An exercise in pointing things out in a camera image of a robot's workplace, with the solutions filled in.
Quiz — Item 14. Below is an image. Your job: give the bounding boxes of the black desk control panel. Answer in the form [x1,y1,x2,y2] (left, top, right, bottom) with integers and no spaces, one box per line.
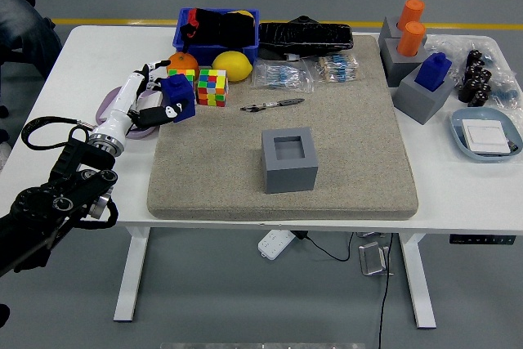
[449,234,516,246]

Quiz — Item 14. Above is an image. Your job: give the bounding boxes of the yellow lemon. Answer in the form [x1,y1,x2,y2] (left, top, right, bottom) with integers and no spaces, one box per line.
[211,51,253,83]

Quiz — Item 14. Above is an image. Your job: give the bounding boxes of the bag of black capacitors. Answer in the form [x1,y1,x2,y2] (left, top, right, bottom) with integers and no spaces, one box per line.
[453,36,516,109]

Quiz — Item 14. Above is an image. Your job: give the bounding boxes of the grey square seal holder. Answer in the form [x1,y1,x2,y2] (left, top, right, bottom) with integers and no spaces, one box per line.
[261,127,320,195]
[392,63,456,125]

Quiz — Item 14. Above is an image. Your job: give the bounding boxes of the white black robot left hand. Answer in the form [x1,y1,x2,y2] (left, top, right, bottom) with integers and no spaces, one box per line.
[90,60,184,140]

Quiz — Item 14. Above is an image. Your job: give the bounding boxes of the grey-brown table mat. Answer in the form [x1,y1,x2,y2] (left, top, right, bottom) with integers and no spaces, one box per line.
[146,34,420,221]

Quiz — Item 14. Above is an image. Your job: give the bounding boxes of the orange cylinder seal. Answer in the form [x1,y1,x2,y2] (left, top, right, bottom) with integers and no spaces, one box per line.
[396,20,427,58]
[396,0,426,31]

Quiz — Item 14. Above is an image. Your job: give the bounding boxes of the white wall switch panel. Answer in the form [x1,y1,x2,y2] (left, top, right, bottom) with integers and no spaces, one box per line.
[136,93,164,111]
[461,119,516,157]

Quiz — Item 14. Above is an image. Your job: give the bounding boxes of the blue square seal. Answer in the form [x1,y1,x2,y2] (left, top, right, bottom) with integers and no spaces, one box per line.
[160,73,196,123]
[414,52,453,92]

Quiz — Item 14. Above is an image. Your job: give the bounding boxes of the orange fruit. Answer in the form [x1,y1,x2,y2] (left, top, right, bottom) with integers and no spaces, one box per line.
[166,51,200,78]

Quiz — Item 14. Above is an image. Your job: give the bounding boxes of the person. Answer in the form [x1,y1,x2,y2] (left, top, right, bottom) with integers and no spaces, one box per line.
[0,0,65,80]

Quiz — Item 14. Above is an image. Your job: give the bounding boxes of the white table leg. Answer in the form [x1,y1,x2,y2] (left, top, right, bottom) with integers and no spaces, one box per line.
[113,226,151,323]
[399,233,438,329]

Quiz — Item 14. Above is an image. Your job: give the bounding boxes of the bag of blue resistors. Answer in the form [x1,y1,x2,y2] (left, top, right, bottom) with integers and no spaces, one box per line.
[251,59,315,93]

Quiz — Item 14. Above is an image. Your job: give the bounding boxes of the stickerless colourful puzzle cube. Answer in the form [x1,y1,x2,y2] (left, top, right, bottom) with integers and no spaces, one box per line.
[196,69,229,108]

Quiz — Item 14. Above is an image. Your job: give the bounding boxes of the white-edged colourful puzzle cube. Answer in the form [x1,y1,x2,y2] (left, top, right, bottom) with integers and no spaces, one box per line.
[168,69,199,105]

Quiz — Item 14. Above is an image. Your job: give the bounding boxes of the bag of blue components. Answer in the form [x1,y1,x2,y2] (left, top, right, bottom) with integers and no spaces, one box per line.
[488,73,523,111]

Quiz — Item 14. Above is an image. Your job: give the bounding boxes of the light blue plastic tray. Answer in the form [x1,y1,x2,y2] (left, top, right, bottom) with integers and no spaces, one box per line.
[449,107,523,163]

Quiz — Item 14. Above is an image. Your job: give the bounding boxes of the silver metal foot pedal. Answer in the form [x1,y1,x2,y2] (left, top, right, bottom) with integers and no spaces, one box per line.
[357,241,396,276]

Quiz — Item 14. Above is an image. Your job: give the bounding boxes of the grey round-hole seal holder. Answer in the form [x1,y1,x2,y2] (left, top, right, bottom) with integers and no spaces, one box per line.
[378,16,428,56]
[380,36,429,88]

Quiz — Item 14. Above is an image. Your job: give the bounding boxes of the bag of brown resistors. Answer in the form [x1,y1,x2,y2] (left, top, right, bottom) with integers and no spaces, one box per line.
[304,54,361,83]

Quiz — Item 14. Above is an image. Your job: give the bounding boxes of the black plastic-wrapped keyboard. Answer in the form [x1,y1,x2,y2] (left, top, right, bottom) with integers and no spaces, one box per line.
[258,21,355,60]

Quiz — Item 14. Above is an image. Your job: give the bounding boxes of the purple plastic tray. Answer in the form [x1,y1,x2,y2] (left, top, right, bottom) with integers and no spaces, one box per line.
[95,86,163,140]

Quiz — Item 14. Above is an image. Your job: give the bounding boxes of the black cloth with red trim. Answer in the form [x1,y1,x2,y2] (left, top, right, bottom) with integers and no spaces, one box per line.
[180,7,257,48]

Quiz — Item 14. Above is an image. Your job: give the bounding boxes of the black power cable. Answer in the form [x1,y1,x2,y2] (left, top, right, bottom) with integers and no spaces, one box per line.
[294,230,355,262]
[378,233,394,349]

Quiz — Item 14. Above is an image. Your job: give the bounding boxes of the blue plastic bin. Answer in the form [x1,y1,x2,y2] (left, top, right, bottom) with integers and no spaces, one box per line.
[172,7,261,67]

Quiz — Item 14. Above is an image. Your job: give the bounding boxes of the white power strip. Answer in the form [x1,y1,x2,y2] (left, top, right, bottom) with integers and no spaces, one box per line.
[257,229,297,261]

